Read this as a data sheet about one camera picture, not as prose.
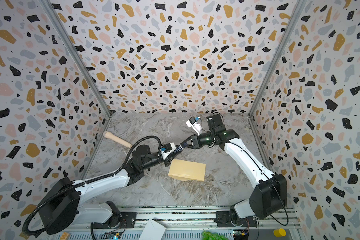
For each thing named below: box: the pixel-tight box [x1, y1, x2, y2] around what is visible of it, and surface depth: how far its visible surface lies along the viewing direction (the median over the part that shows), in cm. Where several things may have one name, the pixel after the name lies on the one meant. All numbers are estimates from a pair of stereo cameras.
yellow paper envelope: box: [167, 159, 206, 182], surface depth 94 cm
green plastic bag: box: [202, 230, 229, 240], surface depth 68 cm
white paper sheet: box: [138, 218, 167, 240], surface depth 69 cm
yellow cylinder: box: [273, 228, 287, 238], surface depth 69 cm
